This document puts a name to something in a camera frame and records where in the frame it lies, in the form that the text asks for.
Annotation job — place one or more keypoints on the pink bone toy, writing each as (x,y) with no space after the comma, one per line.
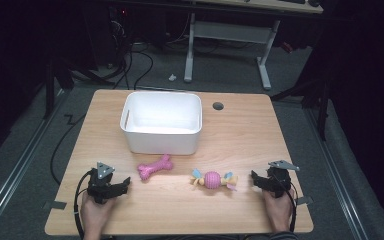
(155,167)

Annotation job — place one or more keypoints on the person's left hand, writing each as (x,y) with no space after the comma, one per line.
(95,213)

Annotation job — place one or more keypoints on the person's right hand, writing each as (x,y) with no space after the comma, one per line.
(278,213)

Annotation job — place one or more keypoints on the black stand legs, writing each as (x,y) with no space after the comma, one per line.
(321,110)
(49,86)

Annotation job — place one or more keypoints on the grey tape piece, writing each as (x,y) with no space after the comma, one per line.
(305,200)
(56,205)

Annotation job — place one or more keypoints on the black computer tower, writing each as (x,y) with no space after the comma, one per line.
(118,33)

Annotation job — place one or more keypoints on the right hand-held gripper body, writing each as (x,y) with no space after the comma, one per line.
(280,181)

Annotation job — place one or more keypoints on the white plastic bin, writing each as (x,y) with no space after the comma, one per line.
(161,123)

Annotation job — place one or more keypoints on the black round table grommet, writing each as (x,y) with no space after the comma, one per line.
(218,106)

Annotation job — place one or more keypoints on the white-framed wooden desk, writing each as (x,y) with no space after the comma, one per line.
(230,32)

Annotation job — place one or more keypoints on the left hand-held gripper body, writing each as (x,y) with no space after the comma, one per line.
(101,185)

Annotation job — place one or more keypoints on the small white floor object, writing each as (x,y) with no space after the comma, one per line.
(172,77)

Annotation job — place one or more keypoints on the metal floor rail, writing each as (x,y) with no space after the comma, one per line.
(336,180)
(16,170)

